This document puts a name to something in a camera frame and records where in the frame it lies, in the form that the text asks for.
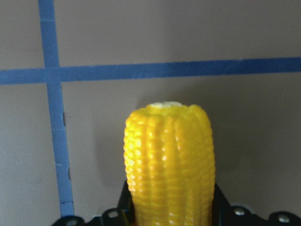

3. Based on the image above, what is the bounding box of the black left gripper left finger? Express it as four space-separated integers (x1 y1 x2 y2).
117 181 135 226

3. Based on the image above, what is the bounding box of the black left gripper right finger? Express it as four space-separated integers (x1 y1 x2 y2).
211 183 232 226

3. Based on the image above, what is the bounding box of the yellow corn cob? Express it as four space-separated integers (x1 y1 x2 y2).
123 102 215 226

